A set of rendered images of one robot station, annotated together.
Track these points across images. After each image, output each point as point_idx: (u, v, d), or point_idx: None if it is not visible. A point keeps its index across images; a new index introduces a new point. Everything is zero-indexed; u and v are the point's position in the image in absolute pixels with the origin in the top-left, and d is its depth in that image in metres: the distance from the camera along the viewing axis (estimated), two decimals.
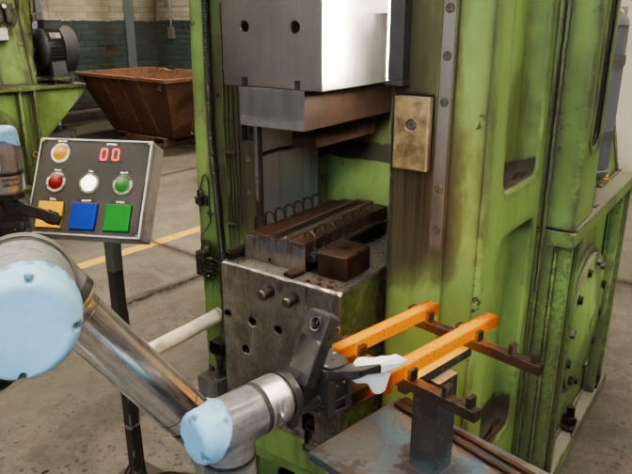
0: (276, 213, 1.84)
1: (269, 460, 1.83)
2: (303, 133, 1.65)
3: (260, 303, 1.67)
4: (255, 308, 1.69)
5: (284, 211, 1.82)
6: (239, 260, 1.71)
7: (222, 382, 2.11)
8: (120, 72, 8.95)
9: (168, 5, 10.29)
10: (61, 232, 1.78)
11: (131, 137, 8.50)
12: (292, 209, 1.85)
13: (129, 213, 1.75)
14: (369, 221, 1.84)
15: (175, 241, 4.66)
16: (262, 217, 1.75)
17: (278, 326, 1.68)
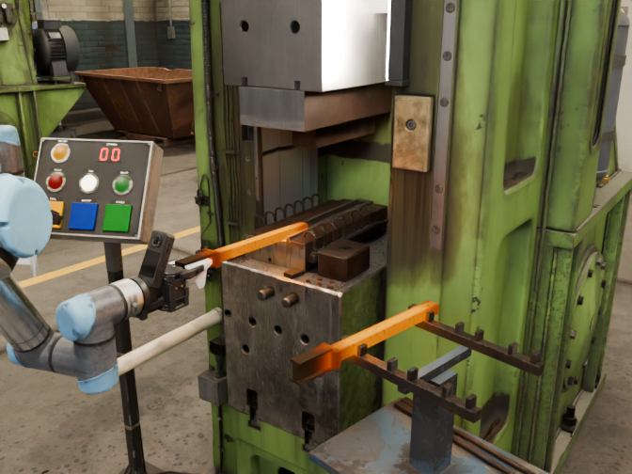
0: (276, 213, 1.84)
1: (269, 460, 1.83)
2: (303, 133, 1.65)
3: (260, 303, 1.67)
4: (255, 308, 1.69)
5: (284, 211, 1.82)
6: (239, 260, 1.71)
7: (222, 382, 2.11)
8: (120, 72, 8.95)
9: (168, 5, 10.29)
10: (61, 232, 1.78)
11: (131, 137, 8.50)
12: (292, 209, 1.85)
13: (129, 213, 1.75)
14: (369, 221, 1.84)
15: (175, 241, 4.66)
16: (262, 217, 1.75)
17: (278, 326, 1.68)
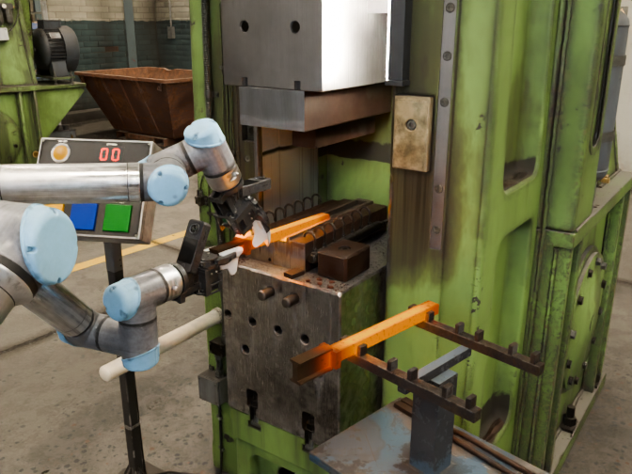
0: (276, 213, 1.84)
1: (269, 460, 1.83)
2: (303, 133, 1.65)
3: (260, 303, 1.67)
4: (255, 308, 1.69)
5: (284, 211, 1.82)
6: (239, 260, 1.71)
7: (222, 382, 2.11)
8: (120, 72, 8.95)
9: (168, 5, 10.29)
10: None
11: (131, 137, 8.50)
12: (292, 209, 1.85)
13: (129, 213, 1.75)
14: (369, 221, 1.84)
15: (175, 241, 4.66)
16: None
17: (278, 326, 1.68)
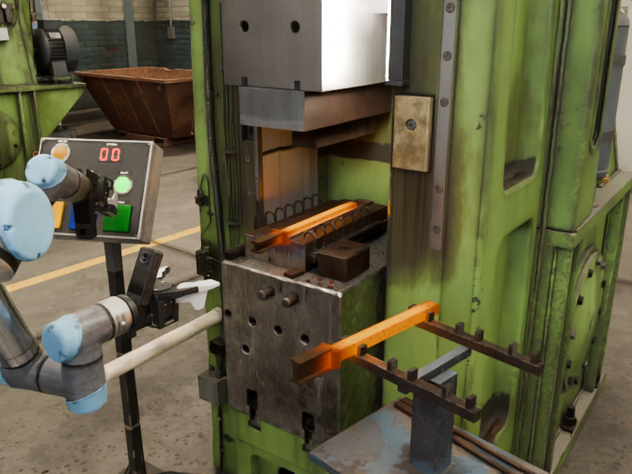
0: (276, 213, 1.84)
1: (269, 460, 1.83)
2: (303, 133, 1.65)
3: (260, 303, 1.67)
4: (255, 308, 1.69)
5: (284, 211, 1.82)
6: (239, 260, 1.71)
7: (222, 382, 2.11)
8: (120, 72, 8.95)
9: (168, 5, 10.29)
10: (61, 232, 1.78)
11: (131, 137, 8.50)
12: (292, 209, 1.85)
13: (129, 213, 1.75)
14: (369, 221, 1.84)
15: (175, 241, 4.66)
16: (262, 217, 1.75)
17: (278, 326, 1.68)
